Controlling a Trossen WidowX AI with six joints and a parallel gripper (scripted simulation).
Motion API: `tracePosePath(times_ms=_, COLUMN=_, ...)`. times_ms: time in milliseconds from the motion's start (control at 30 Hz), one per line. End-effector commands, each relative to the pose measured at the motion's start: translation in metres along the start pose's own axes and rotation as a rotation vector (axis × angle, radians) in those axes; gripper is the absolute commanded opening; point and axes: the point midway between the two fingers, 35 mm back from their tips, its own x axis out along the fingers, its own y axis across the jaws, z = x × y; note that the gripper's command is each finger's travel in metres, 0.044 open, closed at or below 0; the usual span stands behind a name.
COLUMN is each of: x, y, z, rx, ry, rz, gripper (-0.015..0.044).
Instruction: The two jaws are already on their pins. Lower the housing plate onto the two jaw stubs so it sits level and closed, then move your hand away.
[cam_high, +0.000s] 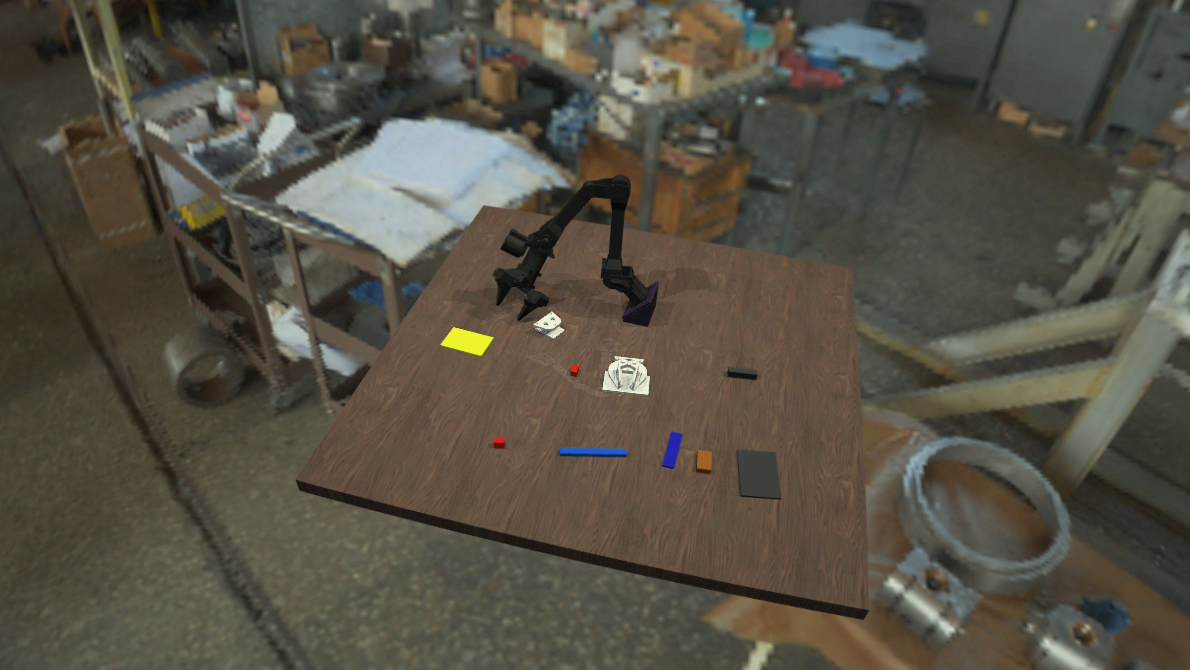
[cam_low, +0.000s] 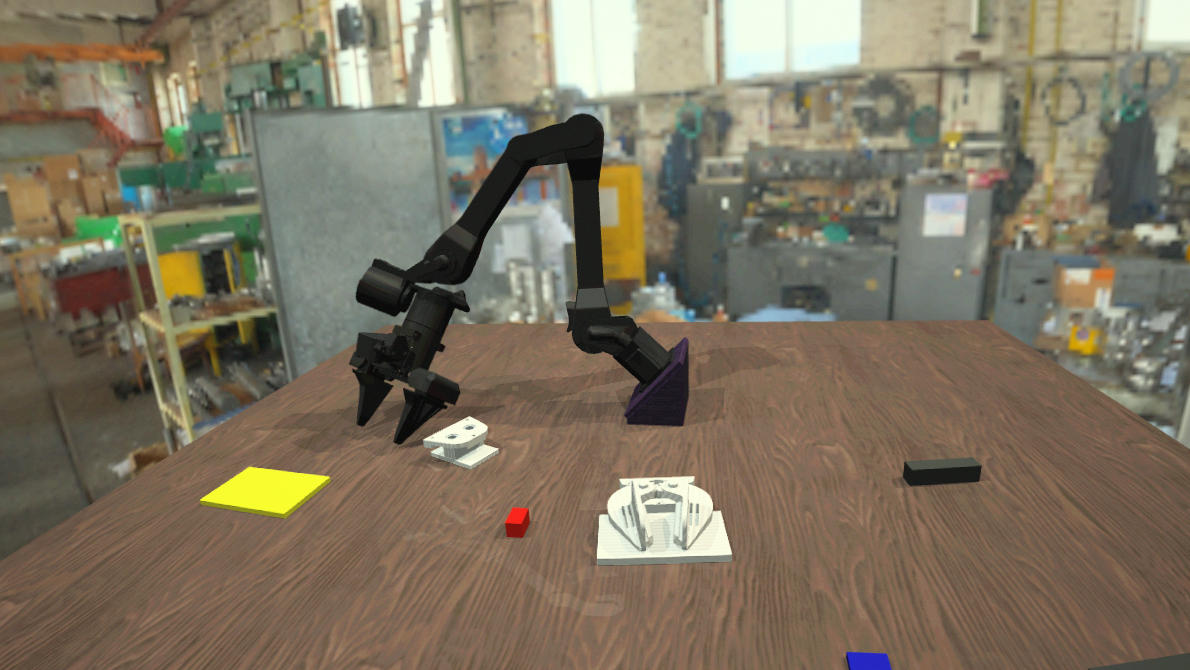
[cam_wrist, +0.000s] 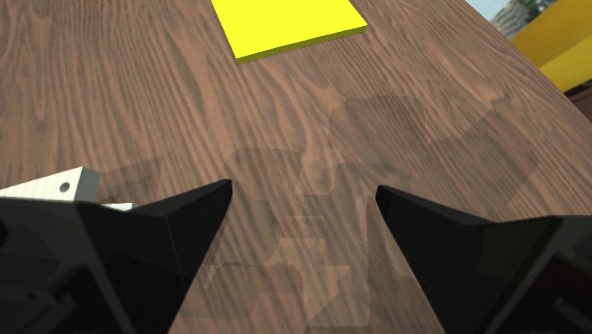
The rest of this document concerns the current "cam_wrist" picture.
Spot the yellow flat square plate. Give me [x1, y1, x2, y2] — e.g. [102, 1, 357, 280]
[211, 0, 368, 64]

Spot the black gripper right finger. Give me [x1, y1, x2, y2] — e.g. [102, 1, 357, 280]
[375, 185, 592, 334]

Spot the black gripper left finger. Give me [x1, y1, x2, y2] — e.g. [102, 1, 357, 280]
[0, 179, 233, 334]

